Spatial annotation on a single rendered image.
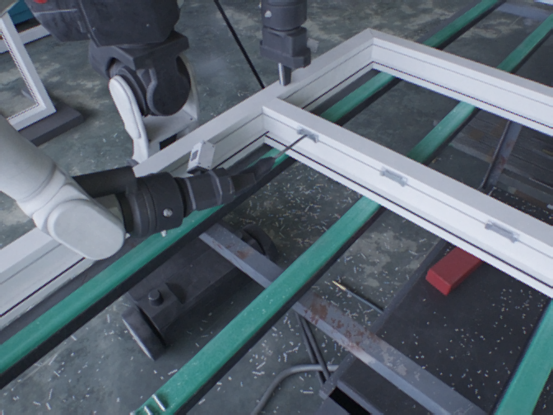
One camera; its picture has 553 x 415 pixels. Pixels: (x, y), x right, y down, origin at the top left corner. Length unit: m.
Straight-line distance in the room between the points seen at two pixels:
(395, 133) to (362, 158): 1.69
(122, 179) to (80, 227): 0.09
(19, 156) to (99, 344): 1.23
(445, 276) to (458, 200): 0.32
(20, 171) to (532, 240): 0.68
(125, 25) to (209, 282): 0.92
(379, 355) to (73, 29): 0.75
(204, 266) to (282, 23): 0.95
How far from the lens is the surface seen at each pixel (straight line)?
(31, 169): 0.55
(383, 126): 2.49
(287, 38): 0.86
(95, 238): 0.58
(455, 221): 0.74
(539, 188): 1.34
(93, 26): 0.86
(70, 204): 0.55
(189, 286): 1.49
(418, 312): 0.98
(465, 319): 1.00
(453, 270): 1.02
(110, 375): 1.63
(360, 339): 0.66
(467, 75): 1.09
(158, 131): 1.04
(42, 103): 2.86
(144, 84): 0.94
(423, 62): 1.13
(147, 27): 0.84
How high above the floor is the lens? 1.40
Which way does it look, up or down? 46 degrees down
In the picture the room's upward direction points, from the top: 2 degrees counter-clockwise
